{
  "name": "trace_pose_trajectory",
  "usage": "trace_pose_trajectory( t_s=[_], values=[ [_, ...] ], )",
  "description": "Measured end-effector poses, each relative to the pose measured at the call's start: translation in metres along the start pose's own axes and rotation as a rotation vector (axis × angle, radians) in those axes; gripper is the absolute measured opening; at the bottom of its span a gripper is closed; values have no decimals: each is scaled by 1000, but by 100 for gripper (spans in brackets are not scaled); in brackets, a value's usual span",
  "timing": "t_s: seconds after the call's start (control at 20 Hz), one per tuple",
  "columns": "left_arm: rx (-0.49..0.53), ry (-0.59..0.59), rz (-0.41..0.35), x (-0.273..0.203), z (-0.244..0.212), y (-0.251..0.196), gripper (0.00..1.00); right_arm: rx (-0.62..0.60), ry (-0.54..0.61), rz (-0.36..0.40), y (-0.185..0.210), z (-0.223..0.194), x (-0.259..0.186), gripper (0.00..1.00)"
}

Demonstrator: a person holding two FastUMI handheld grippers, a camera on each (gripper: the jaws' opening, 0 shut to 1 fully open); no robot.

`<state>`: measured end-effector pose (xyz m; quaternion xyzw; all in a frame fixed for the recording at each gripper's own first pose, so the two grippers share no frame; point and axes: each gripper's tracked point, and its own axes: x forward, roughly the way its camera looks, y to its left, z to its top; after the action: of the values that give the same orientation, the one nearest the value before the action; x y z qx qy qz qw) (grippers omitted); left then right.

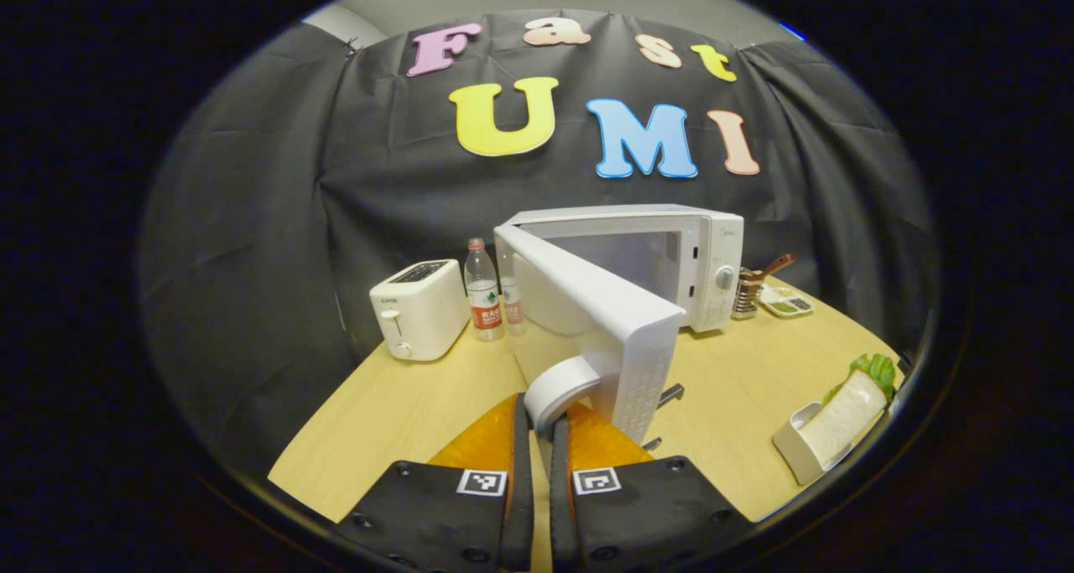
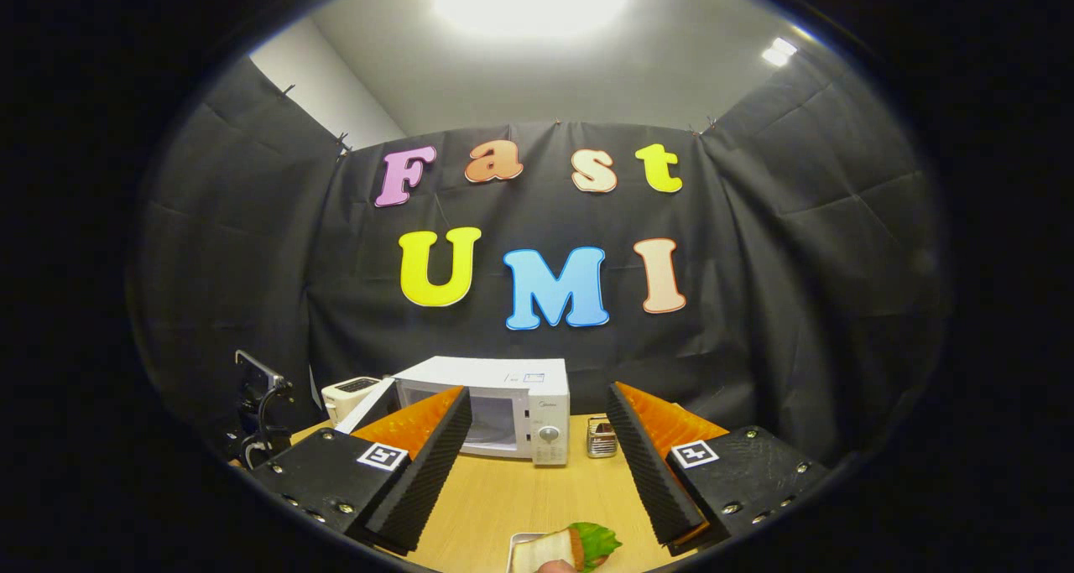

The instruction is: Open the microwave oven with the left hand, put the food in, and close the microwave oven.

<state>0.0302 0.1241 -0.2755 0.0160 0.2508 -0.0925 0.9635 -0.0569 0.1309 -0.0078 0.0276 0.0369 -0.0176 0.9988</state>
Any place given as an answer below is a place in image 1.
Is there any metal utensil holder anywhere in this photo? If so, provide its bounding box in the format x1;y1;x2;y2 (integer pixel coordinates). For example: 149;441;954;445
732;269;763;320

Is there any white microwave oven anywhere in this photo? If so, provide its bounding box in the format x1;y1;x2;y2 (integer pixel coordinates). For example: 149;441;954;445
493;204;746;454

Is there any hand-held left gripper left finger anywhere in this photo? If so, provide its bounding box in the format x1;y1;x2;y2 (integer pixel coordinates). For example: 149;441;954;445
336;393;535;573

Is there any white rectangular tray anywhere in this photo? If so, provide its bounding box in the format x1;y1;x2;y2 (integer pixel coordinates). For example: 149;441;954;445
772;401;890;486

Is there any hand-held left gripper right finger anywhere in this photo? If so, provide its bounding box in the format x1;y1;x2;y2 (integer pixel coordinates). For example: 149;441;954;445
550;401;756;573

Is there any white divided dish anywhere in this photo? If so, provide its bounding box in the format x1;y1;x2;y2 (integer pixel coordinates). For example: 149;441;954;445
758;284;815;319

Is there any black backdrop cloth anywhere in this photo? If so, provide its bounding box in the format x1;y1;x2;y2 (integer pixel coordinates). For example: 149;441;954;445
138;7;936;473

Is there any lettuce sandwich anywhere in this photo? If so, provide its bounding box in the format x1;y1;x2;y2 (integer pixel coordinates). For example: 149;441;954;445
801;353;899;471

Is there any white toaster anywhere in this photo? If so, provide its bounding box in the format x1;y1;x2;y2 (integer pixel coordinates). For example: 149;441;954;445
369;259;471;362

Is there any clear water bottle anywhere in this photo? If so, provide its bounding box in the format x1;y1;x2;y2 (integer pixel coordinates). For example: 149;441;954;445
464;237;506;342
500;254;526;336

